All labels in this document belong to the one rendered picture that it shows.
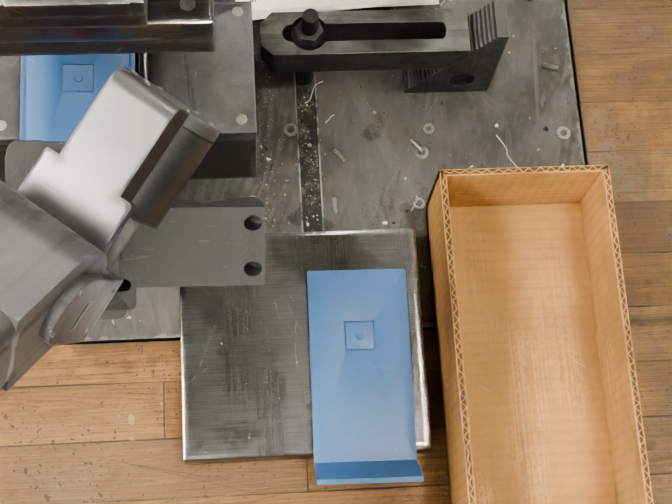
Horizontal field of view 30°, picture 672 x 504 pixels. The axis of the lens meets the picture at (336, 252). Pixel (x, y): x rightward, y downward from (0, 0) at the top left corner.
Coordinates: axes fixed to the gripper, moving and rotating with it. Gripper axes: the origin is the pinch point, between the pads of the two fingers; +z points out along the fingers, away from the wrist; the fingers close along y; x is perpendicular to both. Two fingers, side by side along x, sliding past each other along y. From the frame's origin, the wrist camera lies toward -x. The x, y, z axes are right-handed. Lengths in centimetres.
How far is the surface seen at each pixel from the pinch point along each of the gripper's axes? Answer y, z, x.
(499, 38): 10.7, 6.2, -29.4
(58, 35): 10.9, -6.8, 0.4
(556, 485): -19.6, -1.6, -32.5
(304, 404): -14.1, 1.6, -15.2
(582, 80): 7.4, 13.4, -38.5
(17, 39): 10.6, -6.3, 2.6
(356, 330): -9.4, 3.4, -19.1
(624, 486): -18.9, -4.2, -36.3
